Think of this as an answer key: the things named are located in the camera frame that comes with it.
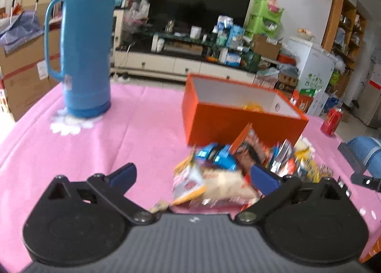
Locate grey metal cabinet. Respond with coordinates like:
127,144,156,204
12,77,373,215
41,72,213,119
361,62,381,128

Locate white television cabinet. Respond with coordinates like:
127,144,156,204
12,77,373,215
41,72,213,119
111,32,259,83

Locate pink tablecloth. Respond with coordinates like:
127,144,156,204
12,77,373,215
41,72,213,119
0,78,381,273

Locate blue thermos flask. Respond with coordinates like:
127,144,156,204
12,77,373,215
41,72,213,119
44,0,117,118

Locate open brown cardboard box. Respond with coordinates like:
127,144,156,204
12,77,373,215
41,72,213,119
250,34,282,60

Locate red soda can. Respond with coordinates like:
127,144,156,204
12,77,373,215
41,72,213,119
321,106,343,137

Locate purple plastic bag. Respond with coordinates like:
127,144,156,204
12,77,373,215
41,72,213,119
0,13,45,53

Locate wooden shelf unit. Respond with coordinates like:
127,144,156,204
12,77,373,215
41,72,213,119
321,0,368,62

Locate white chest freezer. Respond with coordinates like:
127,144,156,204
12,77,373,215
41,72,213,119
287,36,337,116

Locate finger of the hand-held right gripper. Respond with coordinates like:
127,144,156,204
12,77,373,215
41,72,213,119
351,172,381,193

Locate green plastic storage rack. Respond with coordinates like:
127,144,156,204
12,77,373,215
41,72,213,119
244,0,285,40

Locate pile of snack packets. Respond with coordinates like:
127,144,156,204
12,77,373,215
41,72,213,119
150,124,334,212

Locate stack of blue tissue packs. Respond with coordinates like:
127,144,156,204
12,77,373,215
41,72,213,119
213,15,246,47

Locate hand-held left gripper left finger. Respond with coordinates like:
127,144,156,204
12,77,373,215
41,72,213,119
45,163,155,226

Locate orange cardboard box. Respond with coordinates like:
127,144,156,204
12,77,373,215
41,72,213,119
181,74,309,147

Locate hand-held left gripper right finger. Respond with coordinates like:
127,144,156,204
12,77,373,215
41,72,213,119
235,164,352,226

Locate large taped cardboard box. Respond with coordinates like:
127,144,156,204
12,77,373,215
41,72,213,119
0,27,61,122

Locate yellow crinkled snack packet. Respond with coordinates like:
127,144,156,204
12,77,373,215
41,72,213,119
243,103,266,113

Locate black flat television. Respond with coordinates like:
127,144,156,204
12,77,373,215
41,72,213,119
148,0,253,37

